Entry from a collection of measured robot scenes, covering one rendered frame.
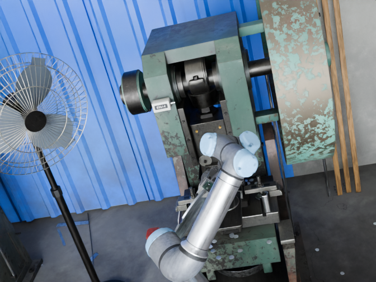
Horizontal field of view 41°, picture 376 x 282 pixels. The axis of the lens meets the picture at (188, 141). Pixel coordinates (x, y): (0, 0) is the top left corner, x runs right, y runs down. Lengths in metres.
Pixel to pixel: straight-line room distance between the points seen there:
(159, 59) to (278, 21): 0.53
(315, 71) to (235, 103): 0.43
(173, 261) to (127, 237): 2.00
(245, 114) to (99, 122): 1.67
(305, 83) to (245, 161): 0.38
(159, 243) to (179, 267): 0.13
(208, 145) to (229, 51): 0.51
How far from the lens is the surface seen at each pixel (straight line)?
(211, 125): 2.11
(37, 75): 2.36
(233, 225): 2.13
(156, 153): 3.60
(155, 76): 1.98
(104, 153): 3.67
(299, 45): 1.70
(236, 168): 1.48
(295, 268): 2.30
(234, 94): 2.00
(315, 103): 1.74
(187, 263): 1.57
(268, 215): 2.29
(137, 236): 3.56
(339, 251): 3.10
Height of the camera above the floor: 2.10
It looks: 28 degrees down
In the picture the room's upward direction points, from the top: 15 degrees counter-clockwise
